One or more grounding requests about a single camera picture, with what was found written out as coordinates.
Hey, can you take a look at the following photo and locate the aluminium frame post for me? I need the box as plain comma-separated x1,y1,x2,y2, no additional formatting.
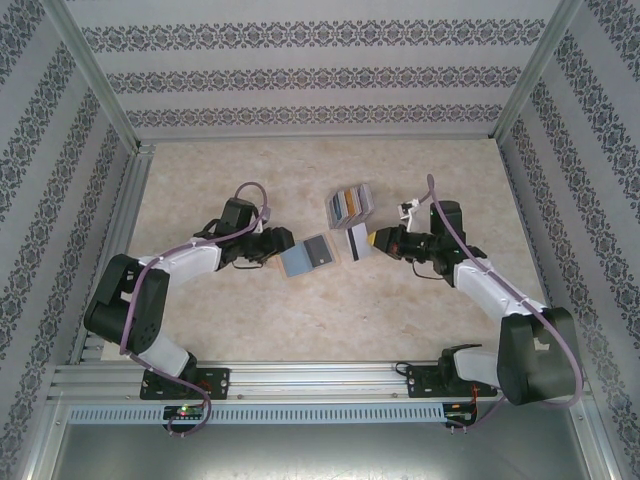
492,0,586,144
40,0,144,154

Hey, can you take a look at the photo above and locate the aluminium frame leg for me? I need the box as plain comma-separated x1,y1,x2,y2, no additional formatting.
569,397,619,480
22,394,71,480

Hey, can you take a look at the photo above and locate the black credit card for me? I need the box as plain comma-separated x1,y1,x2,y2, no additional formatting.
305,234,335,267

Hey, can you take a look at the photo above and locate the clear acrylic card rack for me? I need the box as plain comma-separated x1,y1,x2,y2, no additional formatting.
325,182,375,232

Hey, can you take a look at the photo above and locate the grey sheet metal panel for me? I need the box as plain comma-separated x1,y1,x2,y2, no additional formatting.
49,422,591,480

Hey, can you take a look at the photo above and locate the aluminium mounting rail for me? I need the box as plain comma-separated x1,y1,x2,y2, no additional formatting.
47,360,594,401

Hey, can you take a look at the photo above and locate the tan leather card holder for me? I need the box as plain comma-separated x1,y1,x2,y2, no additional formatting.
276,233,345,279

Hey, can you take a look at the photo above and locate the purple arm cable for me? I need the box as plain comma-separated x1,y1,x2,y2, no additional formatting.
121,182,274,440
424,173,586,436

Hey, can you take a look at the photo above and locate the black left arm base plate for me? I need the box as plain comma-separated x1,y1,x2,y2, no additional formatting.
139,367,232,401

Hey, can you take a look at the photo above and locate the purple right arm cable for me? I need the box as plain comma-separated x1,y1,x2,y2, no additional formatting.
424,173,586,436

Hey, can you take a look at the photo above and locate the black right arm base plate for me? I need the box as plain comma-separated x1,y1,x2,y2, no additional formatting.
405,364,499,400

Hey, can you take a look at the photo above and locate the white card with black stripe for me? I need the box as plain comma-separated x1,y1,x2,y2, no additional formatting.
344,223,375,263

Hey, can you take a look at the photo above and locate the aluminium back frame rail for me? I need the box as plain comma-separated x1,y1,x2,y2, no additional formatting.
134,130,501,146

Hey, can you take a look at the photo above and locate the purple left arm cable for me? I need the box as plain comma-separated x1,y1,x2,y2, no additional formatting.
121,182,274,440

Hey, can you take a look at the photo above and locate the grey slotted cable duct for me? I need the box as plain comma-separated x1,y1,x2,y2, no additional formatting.
67,403,446,422

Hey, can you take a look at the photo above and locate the aluminium side rail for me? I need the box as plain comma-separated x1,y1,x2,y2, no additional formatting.
69,144,156,364

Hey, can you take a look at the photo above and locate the thin black right gripper cable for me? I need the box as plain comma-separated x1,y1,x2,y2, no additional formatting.
409,259,447,279

